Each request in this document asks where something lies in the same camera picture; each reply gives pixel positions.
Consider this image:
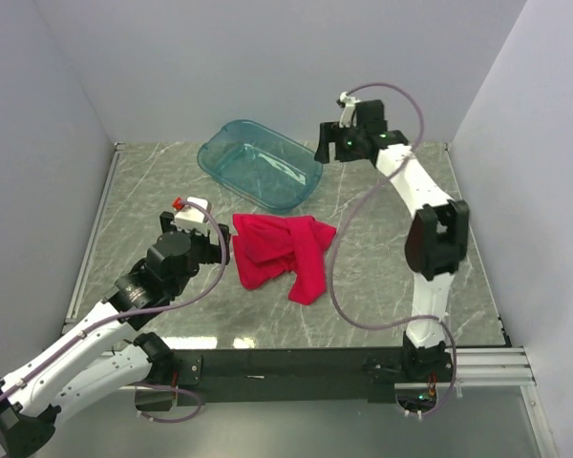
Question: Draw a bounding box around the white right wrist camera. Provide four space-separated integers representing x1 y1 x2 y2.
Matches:
337 92 360 128

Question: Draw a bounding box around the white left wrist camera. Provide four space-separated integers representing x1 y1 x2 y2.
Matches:
172 197 211 231

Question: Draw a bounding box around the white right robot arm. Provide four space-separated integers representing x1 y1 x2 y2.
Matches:
314 93 470 381

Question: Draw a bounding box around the aluminium frame rail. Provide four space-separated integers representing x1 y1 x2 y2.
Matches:
395 346 539 388

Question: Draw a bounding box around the teal plastic basket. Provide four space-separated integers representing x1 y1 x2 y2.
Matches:
197 119 323 215

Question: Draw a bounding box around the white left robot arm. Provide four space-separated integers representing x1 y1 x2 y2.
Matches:
0 207 230 457

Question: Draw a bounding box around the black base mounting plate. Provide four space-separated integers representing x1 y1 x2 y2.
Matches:
145 347 453 404

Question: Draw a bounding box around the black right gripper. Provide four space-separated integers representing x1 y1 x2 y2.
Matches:
313 122 365 164

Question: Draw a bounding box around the red t shirt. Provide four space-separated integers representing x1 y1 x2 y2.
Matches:
232 214 337 305

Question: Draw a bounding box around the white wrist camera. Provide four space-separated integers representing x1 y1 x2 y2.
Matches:
337 92 360 128
172 197 211 231

